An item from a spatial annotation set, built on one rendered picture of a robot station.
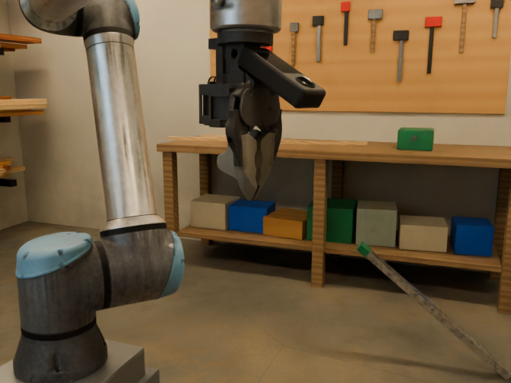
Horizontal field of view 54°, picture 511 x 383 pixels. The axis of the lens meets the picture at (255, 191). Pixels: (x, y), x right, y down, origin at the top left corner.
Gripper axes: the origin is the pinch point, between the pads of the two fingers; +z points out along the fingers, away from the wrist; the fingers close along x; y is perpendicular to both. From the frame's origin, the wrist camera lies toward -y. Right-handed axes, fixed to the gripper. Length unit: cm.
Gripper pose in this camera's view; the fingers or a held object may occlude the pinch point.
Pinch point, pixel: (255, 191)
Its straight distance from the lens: 65.7
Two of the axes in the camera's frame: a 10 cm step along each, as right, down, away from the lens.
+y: -7.3, -1.4, 6.7
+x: -6.9, 1.3, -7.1
